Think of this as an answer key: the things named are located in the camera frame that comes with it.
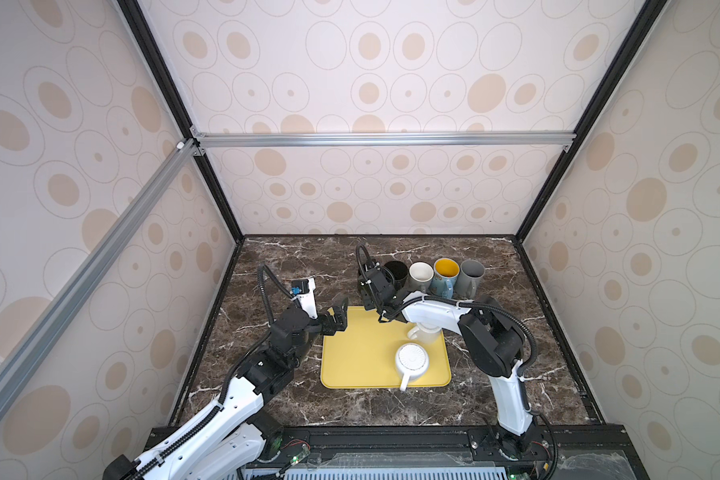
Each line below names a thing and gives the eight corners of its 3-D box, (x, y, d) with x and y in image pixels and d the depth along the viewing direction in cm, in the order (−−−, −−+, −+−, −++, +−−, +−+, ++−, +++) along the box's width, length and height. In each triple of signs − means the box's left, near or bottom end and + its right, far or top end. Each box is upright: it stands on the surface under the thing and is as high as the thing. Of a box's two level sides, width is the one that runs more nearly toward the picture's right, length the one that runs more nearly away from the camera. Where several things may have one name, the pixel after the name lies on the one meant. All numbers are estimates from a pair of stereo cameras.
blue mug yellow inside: (426, 302, 103) (432, 282, 94) (431, 277, 110) (437, 255, 101) (450, 308, 102) (458, 288, 92) (453, 282, 109) (461, 260, 99)
